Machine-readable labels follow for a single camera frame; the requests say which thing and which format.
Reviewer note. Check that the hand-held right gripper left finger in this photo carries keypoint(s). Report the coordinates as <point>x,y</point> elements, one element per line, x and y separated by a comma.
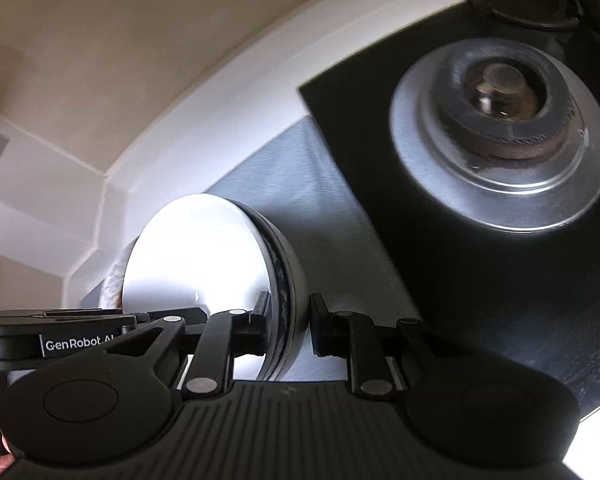
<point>260,322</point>

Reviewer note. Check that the silver stove burner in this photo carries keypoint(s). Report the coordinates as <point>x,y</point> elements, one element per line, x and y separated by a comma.
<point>430,170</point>

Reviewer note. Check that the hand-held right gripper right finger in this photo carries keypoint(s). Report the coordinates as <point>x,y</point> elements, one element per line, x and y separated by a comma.
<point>321,327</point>

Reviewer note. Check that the black gas stove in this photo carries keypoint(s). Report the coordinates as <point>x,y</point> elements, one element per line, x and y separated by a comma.
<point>430,300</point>

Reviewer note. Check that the white bowl with blue pattern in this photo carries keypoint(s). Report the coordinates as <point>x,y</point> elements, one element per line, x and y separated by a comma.
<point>190,260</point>

